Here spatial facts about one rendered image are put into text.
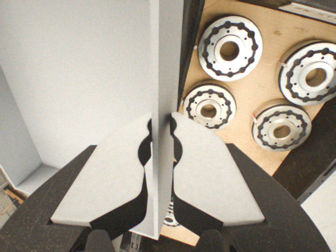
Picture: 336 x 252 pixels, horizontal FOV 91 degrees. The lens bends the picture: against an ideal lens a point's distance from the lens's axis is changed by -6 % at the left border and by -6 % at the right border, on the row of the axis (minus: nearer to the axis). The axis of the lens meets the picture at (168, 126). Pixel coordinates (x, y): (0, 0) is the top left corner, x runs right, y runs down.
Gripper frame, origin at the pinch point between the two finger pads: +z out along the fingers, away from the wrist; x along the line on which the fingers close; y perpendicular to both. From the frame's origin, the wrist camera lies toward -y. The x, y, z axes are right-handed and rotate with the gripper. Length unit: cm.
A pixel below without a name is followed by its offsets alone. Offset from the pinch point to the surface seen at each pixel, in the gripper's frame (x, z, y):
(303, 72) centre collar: 21.4, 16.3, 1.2
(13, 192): -261, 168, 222
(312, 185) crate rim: 24.7, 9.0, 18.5
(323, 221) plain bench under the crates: 57, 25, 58
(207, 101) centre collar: 7.4, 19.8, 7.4
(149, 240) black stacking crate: -8, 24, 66
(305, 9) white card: 16.6, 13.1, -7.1
